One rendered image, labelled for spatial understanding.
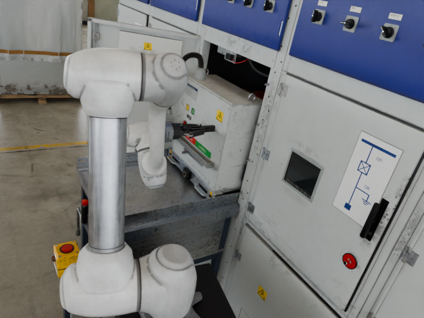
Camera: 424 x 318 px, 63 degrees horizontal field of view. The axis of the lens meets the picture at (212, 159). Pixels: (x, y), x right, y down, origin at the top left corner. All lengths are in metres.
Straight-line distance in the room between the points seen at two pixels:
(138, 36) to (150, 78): 1.15
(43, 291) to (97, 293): 1.47
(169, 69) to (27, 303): 1.87
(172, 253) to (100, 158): 0.35
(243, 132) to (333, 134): 0.50
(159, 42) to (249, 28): 0.60
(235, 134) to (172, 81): 0.78
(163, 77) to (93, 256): 0.52
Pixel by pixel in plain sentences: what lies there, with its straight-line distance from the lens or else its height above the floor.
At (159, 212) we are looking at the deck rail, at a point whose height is 0.89.
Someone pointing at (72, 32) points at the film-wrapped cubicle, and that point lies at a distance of 5.27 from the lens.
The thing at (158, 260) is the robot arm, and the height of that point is 1.11.
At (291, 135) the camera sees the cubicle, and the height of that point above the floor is 1.36.
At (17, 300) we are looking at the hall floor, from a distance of 2.49.
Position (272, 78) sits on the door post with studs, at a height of 1.53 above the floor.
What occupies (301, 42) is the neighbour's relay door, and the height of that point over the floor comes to 1.71.
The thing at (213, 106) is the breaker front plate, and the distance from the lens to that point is 1.69.
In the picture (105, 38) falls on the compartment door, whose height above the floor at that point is 1.48.
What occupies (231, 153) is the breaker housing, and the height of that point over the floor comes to 1.14.
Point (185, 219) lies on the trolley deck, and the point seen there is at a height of 0.84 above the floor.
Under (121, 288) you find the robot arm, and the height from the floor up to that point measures 1.06.
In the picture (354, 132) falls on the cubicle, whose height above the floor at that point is 1.48.
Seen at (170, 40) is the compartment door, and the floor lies 1.53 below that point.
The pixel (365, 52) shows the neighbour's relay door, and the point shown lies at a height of 1.74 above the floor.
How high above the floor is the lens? 1.84
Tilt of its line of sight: 26 degrees down
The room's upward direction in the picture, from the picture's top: 11 degrees clockwise
